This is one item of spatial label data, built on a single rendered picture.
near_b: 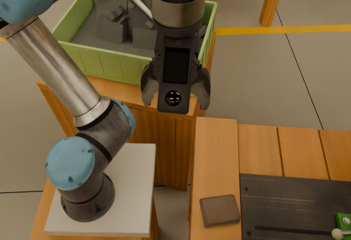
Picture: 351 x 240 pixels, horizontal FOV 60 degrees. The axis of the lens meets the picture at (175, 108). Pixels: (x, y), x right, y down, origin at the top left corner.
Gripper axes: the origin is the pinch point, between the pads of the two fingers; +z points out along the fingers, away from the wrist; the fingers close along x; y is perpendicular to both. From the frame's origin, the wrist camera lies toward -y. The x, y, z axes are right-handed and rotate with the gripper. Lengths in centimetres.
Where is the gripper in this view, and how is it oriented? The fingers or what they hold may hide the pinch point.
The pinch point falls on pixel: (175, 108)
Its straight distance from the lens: 58.2
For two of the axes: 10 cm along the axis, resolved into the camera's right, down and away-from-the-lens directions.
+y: 0.8, -8.1, 5.9
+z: 0.0, 5.9, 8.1
